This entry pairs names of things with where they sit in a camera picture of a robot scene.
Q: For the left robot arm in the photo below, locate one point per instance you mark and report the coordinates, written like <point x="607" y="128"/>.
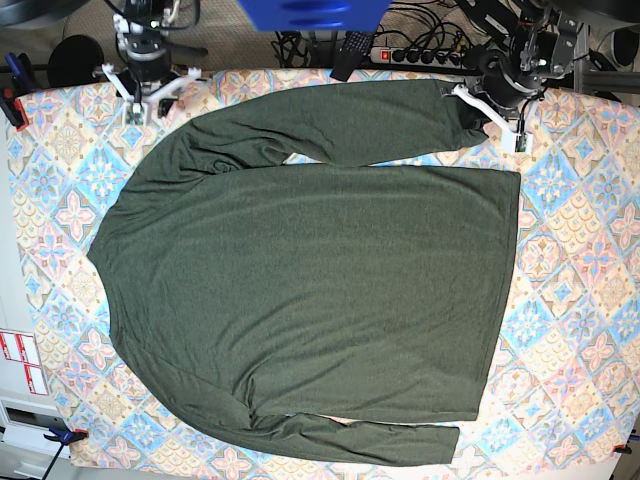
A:
<point x="527" y="49"/>

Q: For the white power strip red switch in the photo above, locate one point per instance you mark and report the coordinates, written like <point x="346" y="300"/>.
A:
<point x="445" y="58"/>

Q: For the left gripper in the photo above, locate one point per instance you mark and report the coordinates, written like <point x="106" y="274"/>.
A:
<point x="502" y="94"/>

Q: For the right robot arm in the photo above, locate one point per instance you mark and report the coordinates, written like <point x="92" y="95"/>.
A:
<point x="142" y="29"/>

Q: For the blue plastic box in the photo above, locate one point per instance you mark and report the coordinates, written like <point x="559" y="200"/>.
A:
<point x="310" y="15"/>

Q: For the red white sticker sheet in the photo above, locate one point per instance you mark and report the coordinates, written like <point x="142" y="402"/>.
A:
<point x="21" y="361"/>

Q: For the orange black clamp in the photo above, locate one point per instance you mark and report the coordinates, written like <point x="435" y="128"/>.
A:
<point x="65" y="437"/>
<point x="623" y="449"/>

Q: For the black remote control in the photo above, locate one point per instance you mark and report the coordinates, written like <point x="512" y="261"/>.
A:
<point x="355" y="47"/>

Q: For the right orange black clamp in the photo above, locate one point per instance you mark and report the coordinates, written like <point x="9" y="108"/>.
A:
<point x="623" y="449"/>

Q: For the left orange black clamp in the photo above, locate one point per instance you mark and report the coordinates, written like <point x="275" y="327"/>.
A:
<point x="65" y="437"/>

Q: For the dark green long-sleeve shirt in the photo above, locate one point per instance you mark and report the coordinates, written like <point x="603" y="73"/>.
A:
<point x="280" y="278"/>

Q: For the patterned tile tablecloth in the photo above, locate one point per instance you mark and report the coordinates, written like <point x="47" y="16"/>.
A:
<point x="563" y="389"/>

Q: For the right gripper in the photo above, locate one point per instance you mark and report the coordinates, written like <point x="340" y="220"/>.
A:
<point x="148" y="88"/>

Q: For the upper left blue clamp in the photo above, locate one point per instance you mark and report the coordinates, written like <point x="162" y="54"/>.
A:
<point x="11" y="104"/>

